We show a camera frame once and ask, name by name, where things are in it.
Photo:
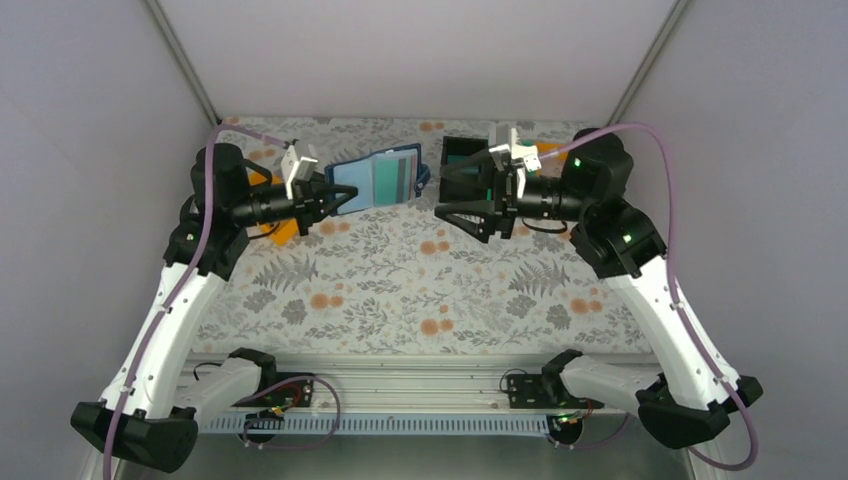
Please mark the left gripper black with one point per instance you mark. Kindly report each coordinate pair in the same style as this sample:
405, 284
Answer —
307, 202

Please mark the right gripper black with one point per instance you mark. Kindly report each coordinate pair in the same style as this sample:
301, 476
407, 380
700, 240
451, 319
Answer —
497, 208

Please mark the blue leather card holder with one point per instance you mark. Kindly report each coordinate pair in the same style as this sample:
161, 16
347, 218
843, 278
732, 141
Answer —
358, 173

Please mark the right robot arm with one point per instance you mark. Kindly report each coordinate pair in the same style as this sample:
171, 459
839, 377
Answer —
691, 399

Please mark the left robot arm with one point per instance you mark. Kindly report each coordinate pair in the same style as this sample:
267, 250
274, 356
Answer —
200, 258

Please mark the teal card stack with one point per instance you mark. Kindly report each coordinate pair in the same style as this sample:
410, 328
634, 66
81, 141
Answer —
468, 169

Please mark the black bin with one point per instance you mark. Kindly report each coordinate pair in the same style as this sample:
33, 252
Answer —
460, 182

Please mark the orange bin left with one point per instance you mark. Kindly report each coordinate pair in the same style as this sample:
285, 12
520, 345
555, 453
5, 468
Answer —
279, 232

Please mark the orange bin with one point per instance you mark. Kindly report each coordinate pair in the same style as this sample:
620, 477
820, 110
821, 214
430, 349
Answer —
279, 232
548, 150

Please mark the orange bin right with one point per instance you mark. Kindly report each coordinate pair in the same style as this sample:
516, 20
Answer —
548, 150

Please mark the floral table mat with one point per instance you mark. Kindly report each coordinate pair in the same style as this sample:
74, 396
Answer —
397, 280

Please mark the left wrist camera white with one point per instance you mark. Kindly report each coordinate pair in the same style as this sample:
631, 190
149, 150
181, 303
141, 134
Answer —
297, 164

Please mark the aluminium mounting rail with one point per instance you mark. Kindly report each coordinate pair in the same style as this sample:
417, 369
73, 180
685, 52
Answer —
378, 384

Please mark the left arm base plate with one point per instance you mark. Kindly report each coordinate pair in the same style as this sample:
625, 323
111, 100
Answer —
297, 392

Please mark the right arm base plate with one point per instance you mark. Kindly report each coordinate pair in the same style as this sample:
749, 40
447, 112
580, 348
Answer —
529, 392

